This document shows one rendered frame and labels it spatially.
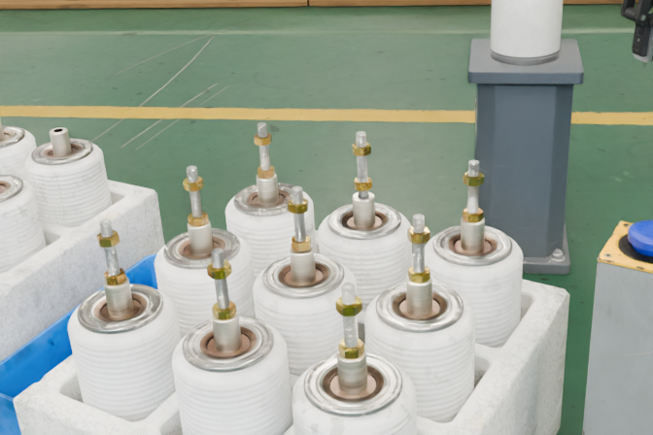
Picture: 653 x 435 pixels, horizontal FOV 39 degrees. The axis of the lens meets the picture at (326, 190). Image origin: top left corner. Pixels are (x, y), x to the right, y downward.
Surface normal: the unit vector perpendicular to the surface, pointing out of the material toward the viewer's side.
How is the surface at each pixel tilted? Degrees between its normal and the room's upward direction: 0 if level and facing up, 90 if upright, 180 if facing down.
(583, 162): 0
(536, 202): 90
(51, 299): 90
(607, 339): 90
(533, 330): 0
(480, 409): 0
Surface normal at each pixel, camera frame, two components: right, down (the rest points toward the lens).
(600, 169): -0.05, -0.90
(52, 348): 0.87, 0.14
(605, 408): -0.50, 0.40
